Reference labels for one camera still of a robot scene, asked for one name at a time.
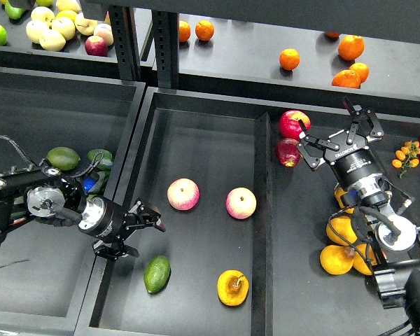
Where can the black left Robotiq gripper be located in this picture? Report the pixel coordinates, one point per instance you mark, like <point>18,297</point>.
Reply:
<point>104,219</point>

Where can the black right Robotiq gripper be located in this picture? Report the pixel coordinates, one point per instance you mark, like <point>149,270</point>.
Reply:
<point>347,151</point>

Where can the yellow pear with stem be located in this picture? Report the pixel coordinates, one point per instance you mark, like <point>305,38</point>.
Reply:
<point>232,287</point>

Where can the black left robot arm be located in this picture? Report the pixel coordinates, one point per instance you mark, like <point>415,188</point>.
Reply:
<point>43,192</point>

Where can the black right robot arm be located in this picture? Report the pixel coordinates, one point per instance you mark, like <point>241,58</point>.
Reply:
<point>392,251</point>

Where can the yellow pear top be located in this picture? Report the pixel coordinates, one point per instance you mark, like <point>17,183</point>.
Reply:
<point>340,196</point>

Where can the yellow pear upper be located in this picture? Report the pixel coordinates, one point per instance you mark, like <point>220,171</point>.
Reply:
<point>340,231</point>

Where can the yellow pear lower middle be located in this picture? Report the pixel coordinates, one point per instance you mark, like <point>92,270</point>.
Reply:
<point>364,260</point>

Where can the pale yellow pear front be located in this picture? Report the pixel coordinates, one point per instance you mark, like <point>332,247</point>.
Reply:
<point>52,40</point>

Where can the pale yellow pear right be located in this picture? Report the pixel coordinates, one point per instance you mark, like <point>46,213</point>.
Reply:
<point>84,25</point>

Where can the pale yellow pear centre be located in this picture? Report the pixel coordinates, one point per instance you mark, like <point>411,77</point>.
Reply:
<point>65,26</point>

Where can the pale yellow pear left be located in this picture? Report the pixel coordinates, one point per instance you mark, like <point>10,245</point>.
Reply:
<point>34,30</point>

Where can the large red apple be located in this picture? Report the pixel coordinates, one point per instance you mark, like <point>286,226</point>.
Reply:
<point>289,126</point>

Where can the orange right front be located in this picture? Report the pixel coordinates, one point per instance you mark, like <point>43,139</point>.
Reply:
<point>347,79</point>

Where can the dark red apple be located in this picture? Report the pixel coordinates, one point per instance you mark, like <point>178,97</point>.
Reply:
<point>287,152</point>

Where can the orange right small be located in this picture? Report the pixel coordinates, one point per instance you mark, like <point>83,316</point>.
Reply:
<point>362,70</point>

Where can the pink apple left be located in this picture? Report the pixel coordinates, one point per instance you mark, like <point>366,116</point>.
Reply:
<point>183,194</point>

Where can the pink apple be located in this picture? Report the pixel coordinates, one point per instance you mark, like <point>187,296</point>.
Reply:
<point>240,203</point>
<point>183,194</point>

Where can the orange cherry tomato bunch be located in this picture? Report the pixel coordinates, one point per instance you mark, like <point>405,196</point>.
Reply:
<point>407,157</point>

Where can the orange on shelf centre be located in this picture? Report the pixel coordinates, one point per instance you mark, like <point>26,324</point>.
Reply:
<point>289,59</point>

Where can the orange on shelf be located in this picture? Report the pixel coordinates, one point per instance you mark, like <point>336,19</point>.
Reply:
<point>204,30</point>
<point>289,59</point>

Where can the large orange right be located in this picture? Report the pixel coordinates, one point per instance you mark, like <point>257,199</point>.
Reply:
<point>351,47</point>

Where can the black centre tray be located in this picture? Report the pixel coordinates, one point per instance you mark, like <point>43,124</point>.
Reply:
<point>210,139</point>

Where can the black tray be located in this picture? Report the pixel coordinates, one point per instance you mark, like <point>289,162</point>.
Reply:
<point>45,270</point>
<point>210,139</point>

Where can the black left tray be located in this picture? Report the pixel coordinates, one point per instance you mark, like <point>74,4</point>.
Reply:
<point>45,270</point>

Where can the pink apple right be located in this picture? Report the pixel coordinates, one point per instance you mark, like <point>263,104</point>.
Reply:
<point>240,203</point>

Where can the black tray divider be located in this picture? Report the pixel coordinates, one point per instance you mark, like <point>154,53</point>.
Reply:
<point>262,270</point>

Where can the orange on shelf left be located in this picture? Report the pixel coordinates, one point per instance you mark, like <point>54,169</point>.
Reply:
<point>204,30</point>

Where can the orange half hidden left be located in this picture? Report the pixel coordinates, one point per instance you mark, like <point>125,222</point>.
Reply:
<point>184,31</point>

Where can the red apple on shelf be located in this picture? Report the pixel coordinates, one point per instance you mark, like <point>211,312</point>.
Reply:
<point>96,46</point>

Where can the pink peach on shelf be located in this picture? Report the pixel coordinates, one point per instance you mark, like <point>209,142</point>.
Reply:
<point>104,31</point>

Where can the black perforated shelf post right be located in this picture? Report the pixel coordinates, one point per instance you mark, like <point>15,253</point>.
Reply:
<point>166,39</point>

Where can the black perforated shelf post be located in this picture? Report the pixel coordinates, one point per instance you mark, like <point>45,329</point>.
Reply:
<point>166,39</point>
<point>125,42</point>

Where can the black perforated shelf post left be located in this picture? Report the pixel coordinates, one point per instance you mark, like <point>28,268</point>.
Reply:
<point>125,42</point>

